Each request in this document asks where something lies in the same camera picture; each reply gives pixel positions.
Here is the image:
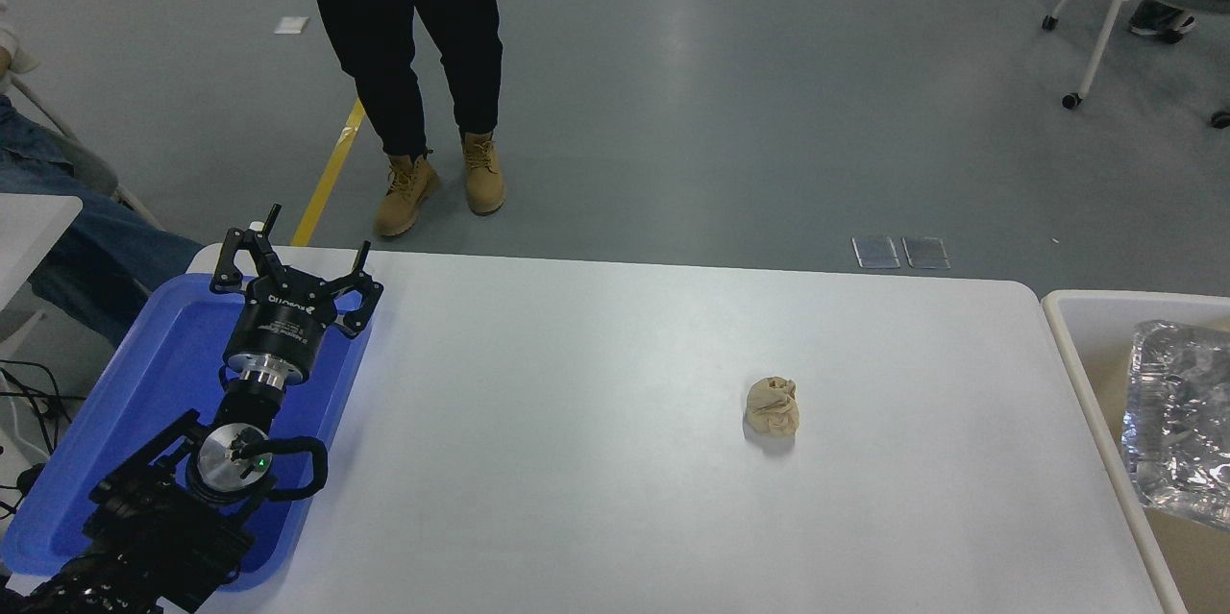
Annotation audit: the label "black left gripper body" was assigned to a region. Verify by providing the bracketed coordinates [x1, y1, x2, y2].
[224, 278, 339, 375]

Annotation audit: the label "silver foil plate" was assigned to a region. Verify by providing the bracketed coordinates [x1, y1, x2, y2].
[1119, 319, 1230, 530]

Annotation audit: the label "metal floor plate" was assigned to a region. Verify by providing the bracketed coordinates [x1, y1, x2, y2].
[851, 235, 900, 269]
[901, 235, 950, 269]

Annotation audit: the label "blue plastic tray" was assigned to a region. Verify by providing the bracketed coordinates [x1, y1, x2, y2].
[0, 273, 374, 593]

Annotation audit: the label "seated person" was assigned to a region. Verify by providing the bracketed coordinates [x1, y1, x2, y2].
[0, 1, 203, 348]

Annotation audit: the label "grey chair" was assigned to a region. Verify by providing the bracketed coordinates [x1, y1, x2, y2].
[8, 76, 162, 231]

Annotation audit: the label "white side table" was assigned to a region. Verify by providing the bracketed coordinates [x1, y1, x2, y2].
[0, 195, 84, 341]

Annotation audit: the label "standing person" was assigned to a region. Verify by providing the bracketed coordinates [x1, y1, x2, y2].
[294, 0, 507, 238]

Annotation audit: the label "crumpled tan paper ball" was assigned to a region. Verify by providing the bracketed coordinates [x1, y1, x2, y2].
[743, 377, 800, 440]

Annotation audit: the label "large pale bin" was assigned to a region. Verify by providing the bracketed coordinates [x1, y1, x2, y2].
[1042, 290, 1230, 614]

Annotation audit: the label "white wheeled chair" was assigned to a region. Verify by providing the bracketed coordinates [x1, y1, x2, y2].
[1042, 0, 1230, 130]

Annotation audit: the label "black floor cables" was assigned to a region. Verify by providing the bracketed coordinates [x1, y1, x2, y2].
[0, 359, 73, 519]

